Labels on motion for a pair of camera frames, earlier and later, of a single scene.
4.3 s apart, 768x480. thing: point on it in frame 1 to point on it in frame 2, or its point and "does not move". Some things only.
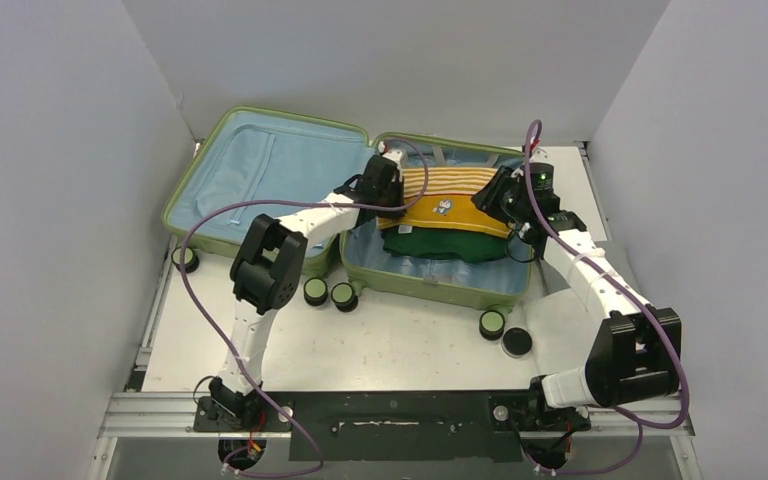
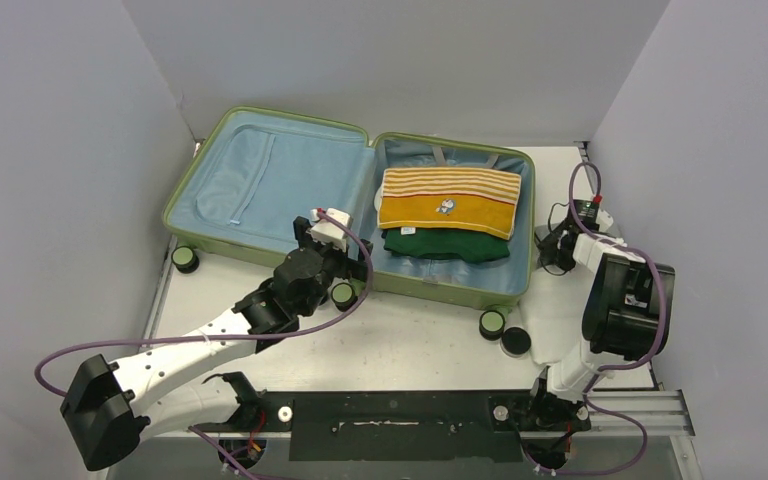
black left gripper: [398, 188] to [349, 268]
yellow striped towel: [448, 203] does not move
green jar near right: [491, 325] does not move
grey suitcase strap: [440, 160] does not move
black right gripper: [494, 196] to [552, 250]
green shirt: [443, 243] does not move
